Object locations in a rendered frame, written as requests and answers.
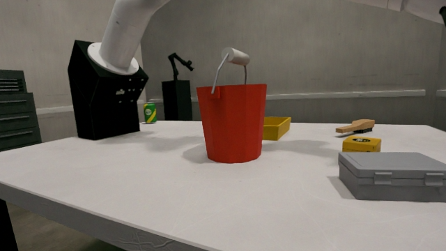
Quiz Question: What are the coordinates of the yellow square tray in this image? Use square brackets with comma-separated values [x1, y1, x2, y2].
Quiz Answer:
[263, 117, 291, 141]

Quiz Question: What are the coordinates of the red pail with white wire handle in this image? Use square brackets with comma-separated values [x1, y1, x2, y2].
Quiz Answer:
[197, 47, 267, 163]

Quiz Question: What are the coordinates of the tan wooden brush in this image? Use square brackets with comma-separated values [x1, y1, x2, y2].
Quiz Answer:
[336, 119, 375, 134]

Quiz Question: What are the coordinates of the green and yellow drink can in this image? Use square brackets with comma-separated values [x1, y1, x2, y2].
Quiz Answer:
[144, 102, 157, 124]

